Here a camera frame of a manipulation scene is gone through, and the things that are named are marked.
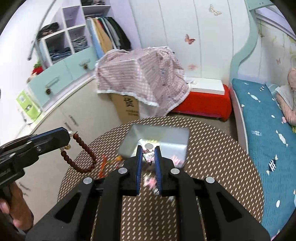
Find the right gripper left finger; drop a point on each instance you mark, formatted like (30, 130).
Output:
(124, 181)

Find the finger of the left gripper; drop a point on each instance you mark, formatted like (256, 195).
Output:
(51, 140)

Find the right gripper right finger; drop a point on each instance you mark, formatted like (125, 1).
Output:
(172, 181)

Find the pink cartoon keychain charm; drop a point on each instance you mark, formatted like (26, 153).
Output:
(148, 153)

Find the person's left hand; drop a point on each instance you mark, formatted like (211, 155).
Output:
(18, 209)

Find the green paper box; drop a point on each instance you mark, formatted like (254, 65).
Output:
(28, 106)

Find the dark metal tin box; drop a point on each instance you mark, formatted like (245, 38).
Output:
(172, 141)

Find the brown cardboard box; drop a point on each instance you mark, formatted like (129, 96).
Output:
(126, 106)

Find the white and teal wardrobe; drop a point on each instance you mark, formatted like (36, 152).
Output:
(65, 92)

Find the red storage stool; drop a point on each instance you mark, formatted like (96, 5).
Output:
(207, 104)

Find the white flat box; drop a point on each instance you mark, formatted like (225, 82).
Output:
(205, 85)

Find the teal candy print bedsheet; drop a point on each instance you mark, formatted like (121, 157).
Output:
(271, 146)

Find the pink checkered cloth cover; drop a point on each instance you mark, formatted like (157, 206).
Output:
(153, 76)

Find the hanging clothes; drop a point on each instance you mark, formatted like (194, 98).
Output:
(106, 35)

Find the pink quilted jacket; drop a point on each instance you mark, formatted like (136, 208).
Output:
(285, 95)

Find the teal bed frame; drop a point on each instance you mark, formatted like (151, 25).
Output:
(267, 53)

